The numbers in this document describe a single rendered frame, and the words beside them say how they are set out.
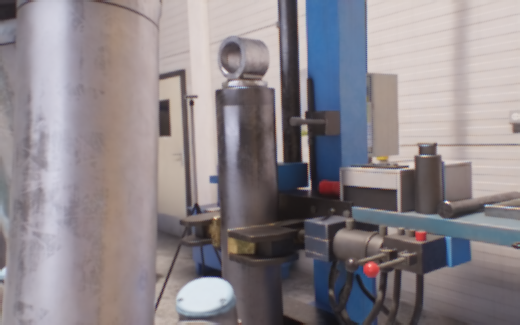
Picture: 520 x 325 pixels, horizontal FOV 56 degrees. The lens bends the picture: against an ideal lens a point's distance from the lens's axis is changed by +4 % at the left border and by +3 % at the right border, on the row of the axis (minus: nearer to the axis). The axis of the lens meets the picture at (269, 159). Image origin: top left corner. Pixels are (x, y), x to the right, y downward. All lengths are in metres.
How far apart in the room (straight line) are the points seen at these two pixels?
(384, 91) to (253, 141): 0.97
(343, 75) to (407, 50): 1.80
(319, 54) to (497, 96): 1.60
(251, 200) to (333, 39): 0.73
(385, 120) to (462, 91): 1.12
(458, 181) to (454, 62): 1.83
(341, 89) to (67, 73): 1.57
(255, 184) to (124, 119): 1.25
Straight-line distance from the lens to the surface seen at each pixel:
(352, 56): 1.97
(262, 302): 1.71
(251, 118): 1.61
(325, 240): 1.51
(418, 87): 3.60
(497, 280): 3.48
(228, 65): 1.75
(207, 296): 0.77
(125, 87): 0.40
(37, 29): 0.42
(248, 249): 1.56
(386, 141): 2.40
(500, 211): 1.46
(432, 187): 1.45
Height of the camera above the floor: 1.32
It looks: 3 degrees down
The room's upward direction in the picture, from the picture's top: 2 degrees counter-clockwise
